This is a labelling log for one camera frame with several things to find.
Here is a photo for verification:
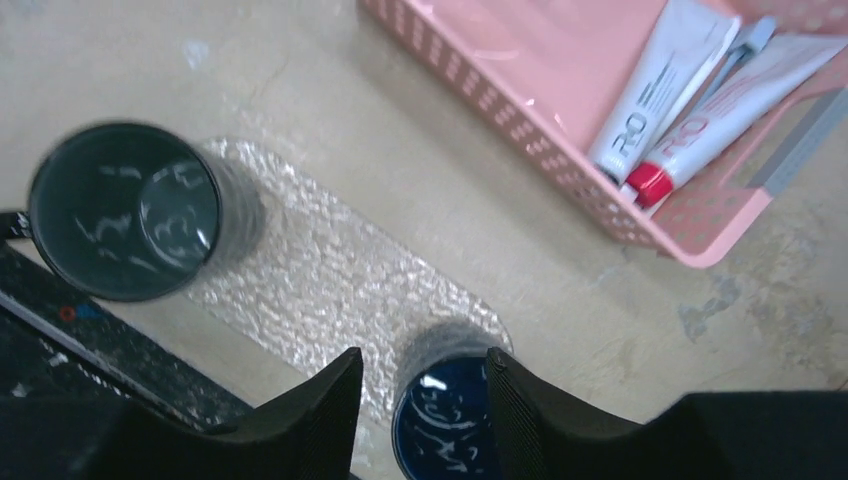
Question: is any dark green mug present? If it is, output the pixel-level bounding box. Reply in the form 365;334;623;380
1;121;266;303

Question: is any white toothpaste red cap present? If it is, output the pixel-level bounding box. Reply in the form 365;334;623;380
626;34;847;208

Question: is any white toothpaste black cap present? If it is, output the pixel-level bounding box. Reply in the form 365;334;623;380
587;1;741;186

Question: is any pink plastic basket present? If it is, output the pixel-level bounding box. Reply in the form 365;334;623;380
363;0;847;268

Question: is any toothbrush white blue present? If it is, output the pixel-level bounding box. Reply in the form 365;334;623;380
695;16;777;107

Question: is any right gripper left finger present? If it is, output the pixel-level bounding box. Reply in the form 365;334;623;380
1;347;364;479

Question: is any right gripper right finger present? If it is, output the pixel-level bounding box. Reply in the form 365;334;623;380
486;347;847;479

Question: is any clear textured oval tray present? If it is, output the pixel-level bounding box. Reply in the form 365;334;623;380
186;137;512;424

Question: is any dark blue mug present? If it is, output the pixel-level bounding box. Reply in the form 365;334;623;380
391;321;512;480

